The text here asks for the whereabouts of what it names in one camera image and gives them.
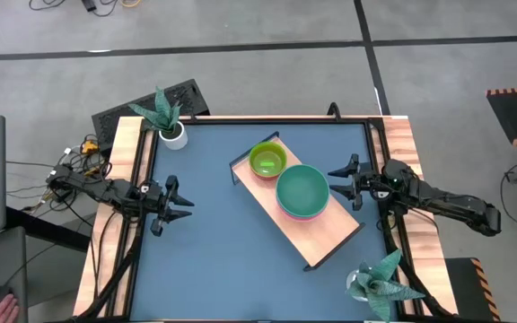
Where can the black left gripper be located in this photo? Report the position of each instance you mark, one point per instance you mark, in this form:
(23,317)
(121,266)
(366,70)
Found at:
(166,199)

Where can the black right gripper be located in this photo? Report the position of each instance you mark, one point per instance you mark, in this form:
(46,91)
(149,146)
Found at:
(366,181)

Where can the teal ribbed bowl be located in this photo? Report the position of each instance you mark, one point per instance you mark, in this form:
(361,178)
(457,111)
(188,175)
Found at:
(302,190)

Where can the green translucent plastic bowl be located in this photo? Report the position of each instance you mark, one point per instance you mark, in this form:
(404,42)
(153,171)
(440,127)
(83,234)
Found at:
(267,154)

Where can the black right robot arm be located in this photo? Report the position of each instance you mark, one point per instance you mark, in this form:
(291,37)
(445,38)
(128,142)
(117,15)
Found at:
(442,199)

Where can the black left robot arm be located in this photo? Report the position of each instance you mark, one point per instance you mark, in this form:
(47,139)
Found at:
(106,190)

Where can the wooden shelf board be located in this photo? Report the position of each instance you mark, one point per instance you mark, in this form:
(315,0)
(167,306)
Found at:
(312,238)

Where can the white round plant pot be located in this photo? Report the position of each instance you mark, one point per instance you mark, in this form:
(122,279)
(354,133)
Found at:
(178,142)
(352,280)

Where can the green snake plant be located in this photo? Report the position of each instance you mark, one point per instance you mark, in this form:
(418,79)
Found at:
(162,110)
(379,287)

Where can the black perforated panel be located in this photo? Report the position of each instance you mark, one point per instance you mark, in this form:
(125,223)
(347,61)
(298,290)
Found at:
(119,121)

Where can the black desk beam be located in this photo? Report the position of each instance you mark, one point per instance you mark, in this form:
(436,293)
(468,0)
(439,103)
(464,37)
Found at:
(47,229)

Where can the black power adapter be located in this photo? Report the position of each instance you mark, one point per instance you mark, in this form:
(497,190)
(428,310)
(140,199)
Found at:
(89,4)

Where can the black table frame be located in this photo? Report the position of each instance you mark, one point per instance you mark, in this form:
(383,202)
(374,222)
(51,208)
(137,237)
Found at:
(285,121)

